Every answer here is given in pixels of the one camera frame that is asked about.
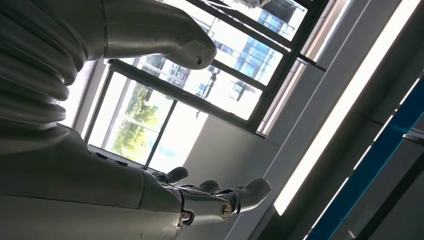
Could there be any dark framed window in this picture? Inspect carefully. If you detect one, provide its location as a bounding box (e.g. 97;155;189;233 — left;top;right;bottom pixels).
81;0;337;173

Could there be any long ceiling light strip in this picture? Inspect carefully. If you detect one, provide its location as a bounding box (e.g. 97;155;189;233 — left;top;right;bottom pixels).
273;0;423;217

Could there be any blue ceiling beam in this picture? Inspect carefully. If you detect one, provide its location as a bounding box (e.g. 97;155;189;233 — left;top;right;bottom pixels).
303;74;424;240

